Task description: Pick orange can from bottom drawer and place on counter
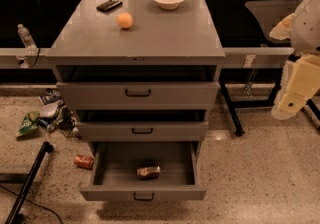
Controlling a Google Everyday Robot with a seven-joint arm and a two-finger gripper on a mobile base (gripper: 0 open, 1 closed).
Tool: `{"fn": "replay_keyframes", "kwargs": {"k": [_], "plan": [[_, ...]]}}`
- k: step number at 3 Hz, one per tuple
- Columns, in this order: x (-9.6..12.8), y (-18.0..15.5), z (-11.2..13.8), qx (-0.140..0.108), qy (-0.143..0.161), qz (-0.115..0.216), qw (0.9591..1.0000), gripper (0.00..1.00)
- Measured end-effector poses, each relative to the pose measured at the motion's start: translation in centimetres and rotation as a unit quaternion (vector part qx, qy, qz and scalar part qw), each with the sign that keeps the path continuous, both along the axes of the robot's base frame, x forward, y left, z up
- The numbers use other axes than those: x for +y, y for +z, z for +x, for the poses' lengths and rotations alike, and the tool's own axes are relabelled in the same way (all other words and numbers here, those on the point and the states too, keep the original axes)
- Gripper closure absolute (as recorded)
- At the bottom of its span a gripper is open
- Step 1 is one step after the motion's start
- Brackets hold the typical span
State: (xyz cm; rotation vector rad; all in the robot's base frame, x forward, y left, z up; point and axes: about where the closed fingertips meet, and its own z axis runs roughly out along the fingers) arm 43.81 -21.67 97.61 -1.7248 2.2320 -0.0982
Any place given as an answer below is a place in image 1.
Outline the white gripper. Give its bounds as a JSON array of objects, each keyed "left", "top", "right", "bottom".
[{"left": 271, "top": 54, "right": 320, "bottom": 120}]

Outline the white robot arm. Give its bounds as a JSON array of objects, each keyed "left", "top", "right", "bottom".
[{"left": 269, "top": 0, "right": 320, "bottom": 120}]

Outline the grey metal drawer cabinet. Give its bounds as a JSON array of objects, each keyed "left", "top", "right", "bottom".
[{"left": 48, "top": 0, "right": 225, "bottom": 141}]

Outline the grey middle drawer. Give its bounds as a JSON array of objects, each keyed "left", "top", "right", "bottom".
[{"left": 77, "top": 121, "right": 208, "bottom": 141}]

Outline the grey drawer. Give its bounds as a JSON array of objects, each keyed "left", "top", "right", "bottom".
[
  {"left": 57, "top": 82, "right": 218, "bottom": 107},
  {"left": 77, "top": 121, "right": 208, "bottom": 141},
  {"left": 80, "top": 141, "right": 206, "bottom": 201}
]

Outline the grey top drawer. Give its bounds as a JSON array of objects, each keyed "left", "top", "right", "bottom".
[{"left": 57, "top": 82, "right": 218, "bottom": 107}]

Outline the grey bottom drawer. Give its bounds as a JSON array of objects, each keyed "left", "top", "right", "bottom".
[{"left": 80, "top": 141, "right": 206, "bottom": 201}]

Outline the red crushed can on floor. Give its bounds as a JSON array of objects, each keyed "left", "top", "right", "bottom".
[{"left": 74, "top": 155, "right": 94, "bottom": 170}]

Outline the black stand with grey tray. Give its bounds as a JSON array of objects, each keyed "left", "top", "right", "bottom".
[{"left": 219, "top": 0, "right": 320, "bottom": 137}]

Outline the orange fruit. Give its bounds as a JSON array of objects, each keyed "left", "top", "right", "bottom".
[{"left": 117, "top": 13, "right": 133, "bottom": 29}]

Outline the black snack bar packet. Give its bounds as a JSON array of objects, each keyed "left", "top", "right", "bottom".
[{"left": 96, "top": 0, "right": 123, "bottom": 13}]

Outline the pile of floor trash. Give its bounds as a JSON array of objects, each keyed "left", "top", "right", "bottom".
[{"left": 38, "top": 88, "right": 80, "bottom": 138}]

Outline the clear plastic water bottle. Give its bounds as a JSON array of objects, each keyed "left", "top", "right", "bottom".
[{"left": 17, "top": 24, "right": 38, "bottom": 54}]

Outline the green chip bag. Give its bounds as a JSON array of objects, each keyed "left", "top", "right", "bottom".
[{"left": 16, "top": 111, "right": 40, "bottom": 138}]

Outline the black floor stand leg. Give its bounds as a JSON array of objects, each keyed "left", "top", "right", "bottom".
[{"left": 5, "top": 142, "right": 53, "bottom": 224}]

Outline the black cable on floor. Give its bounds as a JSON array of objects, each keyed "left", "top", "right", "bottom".
[{"left": 0, "top": 183, "right": 64, "bottom": 224}]

